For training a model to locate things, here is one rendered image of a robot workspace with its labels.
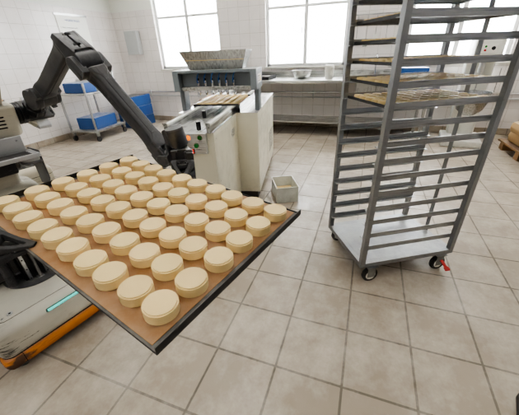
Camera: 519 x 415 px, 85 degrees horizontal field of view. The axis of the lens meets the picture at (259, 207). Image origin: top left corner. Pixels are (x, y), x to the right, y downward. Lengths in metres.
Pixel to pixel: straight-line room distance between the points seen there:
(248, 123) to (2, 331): 2.07
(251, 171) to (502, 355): 2.11
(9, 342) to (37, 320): 0.12
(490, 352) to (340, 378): 0.75
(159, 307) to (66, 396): 1.31
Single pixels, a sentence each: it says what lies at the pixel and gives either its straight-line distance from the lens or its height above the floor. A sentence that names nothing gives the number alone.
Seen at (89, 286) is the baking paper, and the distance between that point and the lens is 0.53.
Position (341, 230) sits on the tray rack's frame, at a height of 0.15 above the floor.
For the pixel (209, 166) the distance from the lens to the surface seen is 2.04.
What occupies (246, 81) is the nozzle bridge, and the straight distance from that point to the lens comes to 2.64.
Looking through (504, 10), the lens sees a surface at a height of 1.41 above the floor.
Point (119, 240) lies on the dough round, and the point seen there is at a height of 1.00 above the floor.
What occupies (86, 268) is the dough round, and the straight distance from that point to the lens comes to 0.54.
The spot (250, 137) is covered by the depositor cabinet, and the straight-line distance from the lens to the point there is 2.63.
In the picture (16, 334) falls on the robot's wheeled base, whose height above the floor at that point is 0.23.
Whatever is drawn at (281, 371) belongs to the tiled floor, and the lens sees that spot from 1.51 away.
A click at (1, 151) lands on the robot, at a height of 0.99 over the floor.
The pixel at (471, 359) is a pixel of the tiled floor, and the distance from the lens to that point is 1.80.
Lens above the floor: 1.29
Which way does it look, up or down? 29 degrees down
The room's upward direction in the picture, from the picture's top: 2 degrees counter-clockwise
